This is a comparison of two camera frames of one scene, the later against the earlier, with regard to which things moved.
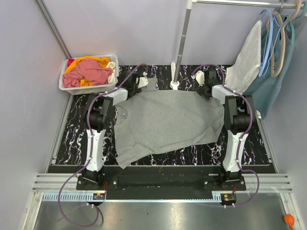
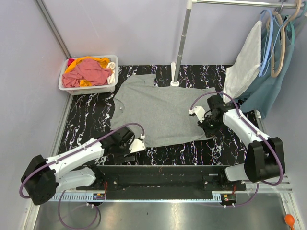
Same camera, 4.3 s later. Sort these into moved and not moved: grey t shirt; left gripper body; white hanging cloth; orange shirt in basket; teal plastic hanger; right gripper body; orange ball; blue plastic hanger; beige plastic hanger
Moved: grey t shirt; right gripper body; left gripper body
Not moved: blue plastic hanger; orange ball; white hanging cloth; teal plastic hanger; beige plastic hanger; orange shirt in basket
